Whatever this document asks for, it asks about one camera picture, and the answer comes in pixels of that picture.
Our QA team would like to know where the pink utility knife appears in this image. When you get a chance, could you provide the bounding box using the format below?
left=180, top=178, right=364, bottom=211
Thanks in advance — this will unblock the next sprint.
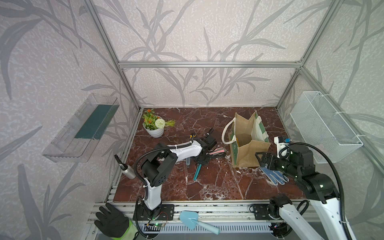
left=209, top=148, right=227, bottom=154

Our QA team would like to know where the dark grey utility knife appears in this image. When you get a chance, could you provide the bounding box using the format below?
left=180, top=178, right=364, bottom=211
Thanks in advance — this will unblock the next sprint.
left=210, top=152, right=226, bottom=159

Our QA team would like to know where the grey slim utility knife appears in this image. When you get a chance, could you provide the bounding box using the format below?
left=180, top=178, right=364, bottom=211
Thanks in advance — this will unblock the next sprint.
left=186, top=158, right=191, bottom=168

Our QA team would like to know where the teal utility knife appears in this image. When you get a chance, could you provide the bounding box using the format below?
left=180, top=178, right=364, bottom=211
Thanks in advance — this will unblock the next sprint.
left=193, top=164, right=202, bottom=181

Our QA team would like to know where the green Christmas tote bag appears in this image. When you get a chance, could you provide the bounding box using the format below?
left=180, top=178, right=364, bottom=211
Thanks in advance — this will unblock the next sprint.
left=221, top=112, right=271, bottom=168

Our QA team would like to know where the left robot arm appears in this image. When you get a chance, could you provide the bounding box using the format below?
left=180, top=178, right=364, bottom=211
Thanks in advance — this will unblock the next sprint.
left=133, top=128, right=227, bottom=212

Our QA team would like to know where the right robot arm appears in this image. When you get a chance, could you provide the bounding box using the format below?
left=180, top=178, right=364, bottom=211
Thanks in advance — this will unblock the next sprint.
left=255, top=143, right=356, bottom=240

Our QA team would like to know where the blue dotted work glove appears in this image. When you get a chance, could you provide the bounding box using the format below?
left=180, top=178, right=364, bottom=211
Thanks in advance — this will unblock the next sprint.
left=260, top=167, right=289, bottom=186

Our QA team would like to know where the potted artificial flower plant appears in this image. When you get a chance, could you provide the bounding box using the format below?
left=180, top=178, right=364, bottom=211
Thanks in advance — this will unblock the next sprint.
left=142, top=109, right=176, bottom=138

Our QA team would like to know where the light blue garden trowel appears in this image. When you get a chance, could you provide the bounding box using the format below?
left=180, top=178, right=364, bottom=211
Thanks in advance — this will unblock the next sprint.
left=180, top=211, right=220, bottom=235

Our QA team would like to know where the silver black bottle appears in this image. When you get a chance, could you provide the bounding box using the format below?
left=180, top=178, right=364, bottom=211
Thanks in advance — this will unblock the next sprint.
left=114, top=155, right=136, bottom=180

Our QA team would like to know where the black green rubber glove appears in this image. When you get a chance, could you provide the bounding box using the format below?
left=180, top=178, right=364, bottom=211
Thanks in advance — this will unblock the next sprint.
left=94, top=203, right=139, bottom=240

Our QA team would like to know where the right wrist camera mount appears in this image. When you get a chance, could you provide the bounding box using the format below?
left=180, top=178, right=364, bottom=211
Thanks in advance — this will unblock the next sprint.
left=274, top=136, right=291, bottom=158

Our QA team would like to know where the white wire mesh basket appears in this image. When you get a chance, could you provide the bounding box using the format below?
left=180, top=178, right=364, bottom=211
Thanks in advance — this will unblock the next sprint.
left=290, top=91, right=364, bottom=163

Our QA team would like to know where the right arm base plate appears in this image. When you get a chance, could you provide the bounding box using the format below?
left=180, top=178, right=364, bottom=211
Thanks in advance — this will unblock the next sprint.
left=249, top=203, right=293, bottom=221

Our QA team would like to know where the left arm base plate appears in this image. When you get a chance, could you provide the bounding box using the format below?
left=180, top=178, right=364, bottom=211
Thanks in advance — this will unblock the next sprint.
left=133, top=204, right=175, bottom=221

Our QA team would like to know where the clear plastic wall shelf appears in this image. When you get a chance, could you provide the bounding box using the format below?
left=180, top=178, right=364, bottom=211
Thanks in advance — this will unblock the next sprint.
left=42, top=94, right=120, bottom=163

